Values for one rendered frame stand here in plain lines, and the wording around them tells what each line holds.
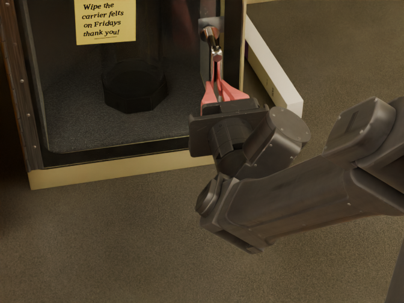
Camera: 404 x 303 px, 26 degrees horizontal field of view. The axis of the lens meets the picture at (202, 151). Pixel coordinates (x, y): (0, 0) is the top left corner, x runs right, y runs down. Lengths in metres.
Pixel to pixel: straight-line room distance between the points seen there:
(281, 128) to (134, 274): 0.35
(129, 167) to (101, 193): 0.06
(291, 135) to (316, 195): 0.26
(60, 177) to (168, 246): 0.20
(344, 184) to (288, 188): 0.13
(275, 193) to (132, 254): 0.45
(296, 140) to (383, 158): 0.38
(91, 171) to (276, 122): 0.41
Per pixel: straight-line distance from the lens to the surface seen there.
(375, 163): 0.61
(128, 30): 1.14
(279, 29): 1.61
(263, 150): 0.97
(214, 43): 1.13
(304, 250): 1.24
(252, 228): 0.89
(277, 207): 0.80
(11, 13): 1.11
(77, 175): 1.31
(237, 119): 1.08
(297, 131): 0.99
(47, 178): 1.31
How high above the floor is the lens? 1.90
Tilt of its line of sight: 45 degrees down
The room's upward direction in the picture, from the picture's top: straight up
